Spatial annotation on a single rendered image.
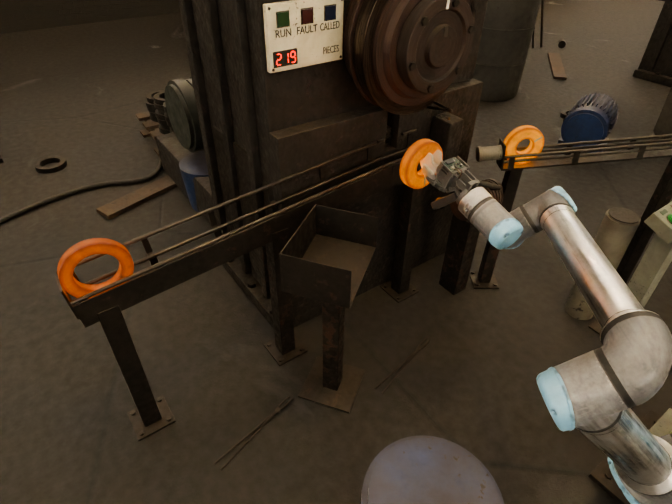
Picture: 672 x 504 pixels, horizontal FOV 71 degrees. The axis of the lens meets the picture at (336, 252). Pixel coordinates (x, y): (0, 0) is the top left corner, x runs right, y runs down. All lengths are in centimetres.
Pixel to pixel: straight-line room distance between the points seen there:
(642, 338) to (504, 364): 107
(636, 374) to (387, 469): 57
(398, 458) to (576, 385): 46
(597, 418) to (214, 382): 133
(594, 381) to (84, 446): 156
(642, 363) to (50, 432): 177
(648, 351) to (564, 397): 17
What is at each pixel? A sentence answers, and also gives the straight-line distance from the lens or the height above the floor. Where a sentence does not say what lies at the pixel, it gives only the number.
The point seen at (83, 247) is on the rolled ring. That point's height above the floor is 76.
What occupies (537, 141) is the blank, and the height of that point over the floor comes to 73.
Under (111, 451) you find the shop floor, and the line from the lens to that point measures 187.
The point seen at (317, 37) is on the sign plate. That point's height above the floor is 114.
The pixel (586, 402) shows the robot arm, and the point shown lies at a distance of 102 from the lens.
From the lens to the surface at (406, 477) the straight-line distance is 121.
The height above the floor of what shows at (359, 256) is 60.
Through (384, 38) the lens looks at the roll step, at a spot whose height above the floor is 115.
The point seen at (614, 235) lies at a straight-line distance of 209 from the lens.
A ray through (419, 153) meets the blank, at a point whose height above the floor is 87.
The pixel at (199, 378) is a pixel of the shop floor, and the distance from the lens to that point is 194.
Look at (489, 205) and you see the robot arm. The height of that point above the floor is 83.
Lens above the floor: 151
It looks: 38 degrees down
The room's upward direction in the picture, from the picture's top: 1 degrees clockwise
